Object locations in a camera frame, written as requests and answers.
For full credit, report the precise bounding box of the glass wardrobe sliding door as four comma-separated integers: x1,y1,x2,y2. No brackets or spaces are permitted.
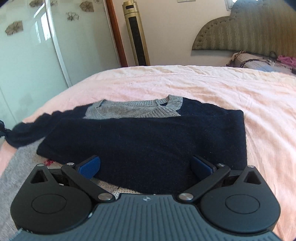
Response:
1,1,120,128

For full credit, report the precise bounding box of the brown wooden door frame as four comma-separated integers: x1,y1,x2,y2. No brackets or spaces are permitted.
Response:
105,0,128,67

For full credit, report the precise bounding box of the pile of clothes on bed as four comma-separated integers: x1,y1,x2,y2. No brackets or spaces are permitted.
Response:
226,51,295,76

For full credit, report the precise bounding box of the grey navy knit sweater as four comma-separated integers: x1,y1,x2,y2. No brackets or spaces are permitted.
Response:
1,95,247,239

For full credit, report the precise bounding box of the green upholstered headboard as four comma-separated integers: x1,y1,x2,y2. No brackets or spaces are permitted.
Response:
192,1,295,57

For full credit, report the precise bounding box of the gold tower fan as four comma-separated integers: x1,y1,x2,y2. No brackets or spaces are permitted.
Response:
122,1,150,66

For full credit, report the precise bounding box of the pink bed sheet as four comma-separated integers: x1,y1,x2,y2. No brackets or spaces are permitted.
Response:
1,65,295,240

